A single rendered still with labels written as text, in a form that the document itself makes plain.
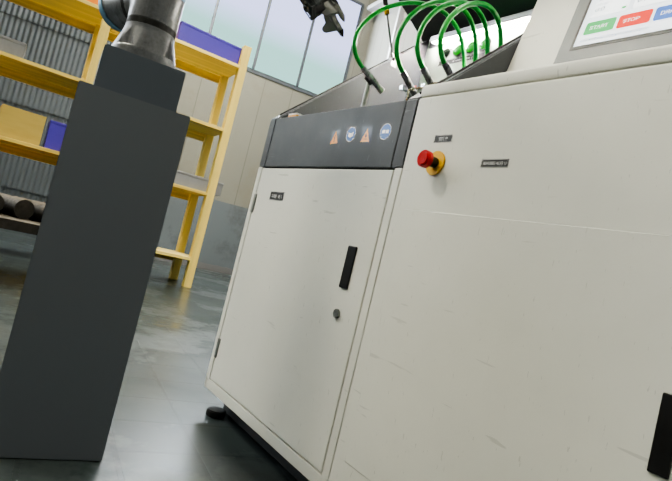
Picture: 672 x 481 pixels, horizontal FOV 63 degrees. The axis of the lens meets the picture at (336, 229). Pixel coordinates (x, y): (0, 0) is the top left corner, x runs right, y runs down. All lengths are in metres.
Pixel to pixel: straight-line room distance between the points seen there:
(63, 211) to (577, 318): 1.00
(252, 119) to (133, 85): 6.10
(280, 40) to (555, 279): 7.00
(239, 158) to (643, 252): 6.67
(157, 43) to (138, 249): 0.48
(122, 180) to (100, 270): 0.20
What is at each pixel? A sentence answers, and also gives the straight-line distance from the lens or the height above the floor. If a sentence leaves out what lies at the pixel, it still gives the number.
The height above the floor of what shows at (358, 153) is 0.83.
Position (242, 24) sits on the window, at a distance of 7.58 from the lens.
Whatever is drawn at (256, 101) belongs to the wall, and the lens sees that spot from 7.45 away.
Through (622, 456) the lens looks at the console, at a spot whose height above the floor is 0.40.
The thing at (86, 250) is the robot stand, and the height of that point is 0.45.
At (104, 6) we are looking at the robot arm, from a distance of 1.59.
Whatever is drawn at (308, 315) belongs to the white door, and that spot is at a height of 0.41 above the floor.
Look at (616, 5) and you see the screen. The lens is 1.41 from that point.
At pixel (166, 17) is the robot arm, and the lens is 1.42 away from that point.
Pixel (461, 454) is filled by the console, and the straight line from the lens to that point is 1.00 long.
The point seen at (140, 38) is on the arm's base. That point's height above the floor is 0.94.
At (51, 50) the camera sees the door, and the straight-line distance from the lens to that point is 7.08.
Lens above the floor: 0.57
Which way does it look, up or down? 3 degrees up
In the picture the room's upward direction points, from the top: 14 degrees clockwise
